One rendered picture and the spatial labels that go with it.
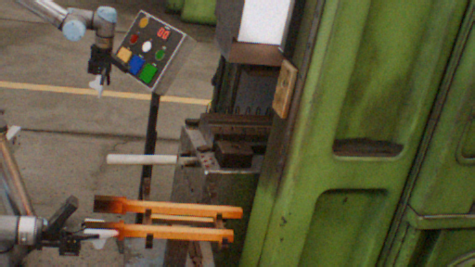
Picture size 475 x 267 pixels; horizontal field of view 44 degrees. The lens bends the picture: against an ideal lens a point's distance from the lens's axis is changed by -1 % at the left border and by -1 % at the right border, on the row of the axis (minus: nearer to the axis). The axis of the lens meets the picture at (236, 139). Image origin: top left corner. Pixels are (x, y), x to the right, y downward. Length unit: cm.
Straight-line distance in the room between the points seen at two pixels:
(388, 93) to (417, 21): 24
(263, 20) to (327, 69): 36
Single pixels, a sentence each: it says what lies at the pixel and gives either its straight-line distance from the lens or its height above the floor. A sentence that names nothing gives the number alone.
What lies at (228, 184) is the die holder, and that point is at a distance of 214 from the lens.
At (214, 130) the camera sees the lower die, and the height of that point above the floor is 99.
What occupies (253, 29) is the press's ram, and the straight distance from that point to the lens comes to 201.
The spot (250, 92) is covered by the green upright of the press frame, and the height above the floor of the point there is 105.
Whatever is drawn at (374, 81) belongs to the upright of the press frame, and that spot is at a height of 137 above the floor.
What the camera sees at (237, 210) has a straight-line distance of 181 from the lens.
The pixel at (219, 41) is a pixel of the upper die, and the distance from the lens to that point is 219.
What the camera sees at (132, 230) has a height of 97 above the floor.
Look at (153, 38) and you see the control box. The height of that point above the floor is 113.
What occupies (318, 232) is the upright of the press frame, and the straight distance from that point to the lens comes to 214.
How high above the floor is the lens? 194
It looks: 26 degrees down
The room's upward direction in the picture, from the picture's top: 12 degrees clockwise
